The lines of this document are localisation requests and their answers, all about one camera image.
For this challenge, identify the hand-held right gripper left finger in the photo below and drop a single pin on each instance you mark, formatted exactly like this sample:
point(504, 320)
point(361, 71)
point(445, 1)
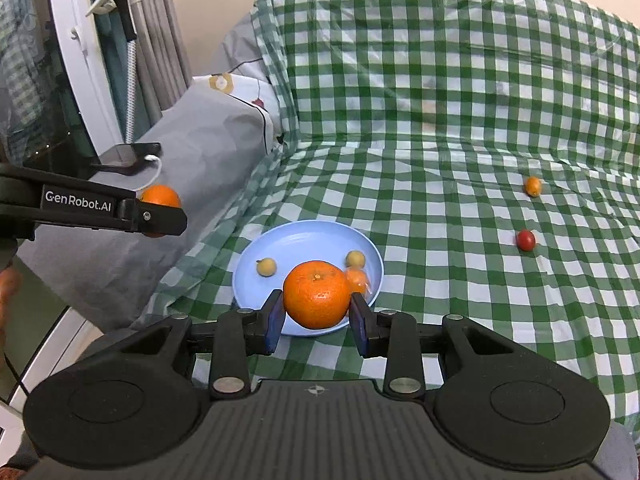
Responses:
point(275, 325)

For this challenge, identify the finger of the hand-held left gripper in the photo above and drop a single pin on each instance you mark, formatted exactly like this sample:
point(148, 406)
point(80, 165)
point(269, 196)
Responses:
point(160, 220)

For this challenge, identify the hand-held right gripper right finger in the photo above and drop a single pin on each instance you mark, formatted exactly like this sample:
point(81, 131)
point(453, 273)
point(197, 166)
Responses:
point(359, 327)

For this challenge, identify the orange kumquat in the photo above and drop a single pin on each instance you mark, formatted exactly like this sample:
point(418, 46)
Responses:
point(160, 196)
point(533, 186)

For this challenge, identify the small orange citrus fruit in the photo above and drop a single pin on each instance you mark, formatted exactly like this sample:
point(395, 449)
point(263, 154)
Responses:
point(360, 281)

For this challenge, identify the large orange mandarin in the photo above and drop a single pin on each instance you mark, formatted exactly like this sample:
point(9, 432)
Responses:
point(315, 295)

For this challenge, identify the yellow longan fruit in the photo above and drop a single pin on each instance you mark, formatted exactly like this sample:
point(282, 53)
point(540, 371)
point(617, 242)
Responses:
point(266, 266)
point(355, 259)

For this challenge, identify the blue plastic plate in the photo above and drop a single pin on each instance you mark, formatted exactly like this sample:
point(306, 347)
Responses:
point(300, 240)

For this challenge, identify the black phone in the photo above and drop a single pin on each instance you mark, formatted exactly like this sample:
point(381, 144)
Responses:
point(125, 152)

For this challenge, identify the grey bedsheet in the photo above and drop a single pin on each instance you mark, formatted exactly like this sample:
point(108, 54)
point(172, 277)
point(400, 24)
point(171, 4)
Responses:
point(200, 160)

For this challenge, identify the white round framed mirror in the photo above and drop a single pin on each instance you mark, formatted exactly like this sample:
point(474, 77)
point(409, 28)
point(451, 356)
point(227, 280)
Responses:
point(87, 60)

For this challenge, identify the white floral pillow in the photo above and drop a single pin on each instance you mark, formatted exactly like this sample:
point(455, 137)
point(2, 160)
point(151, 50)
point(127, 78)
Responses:
point(245, 90)

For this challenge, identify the grey curtain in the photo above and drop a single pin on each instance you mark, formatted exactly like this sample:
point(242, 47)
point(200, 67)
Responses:
point(160, 35)

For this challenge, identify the red cherry tomato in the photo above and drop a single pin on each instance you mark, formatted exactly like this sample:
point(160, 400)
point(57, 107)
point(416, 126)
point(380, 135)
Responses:
point(526, 240)

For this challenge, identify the gooseneck phone holder stand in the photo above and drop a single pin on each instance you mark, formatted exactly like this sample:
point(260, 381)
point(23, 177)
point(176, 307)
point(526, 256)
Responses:
point(120, 5)

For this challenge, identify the green checked tablecloth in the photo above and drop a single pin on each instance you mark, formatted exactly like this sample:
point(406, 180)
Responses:
point(425, 135)

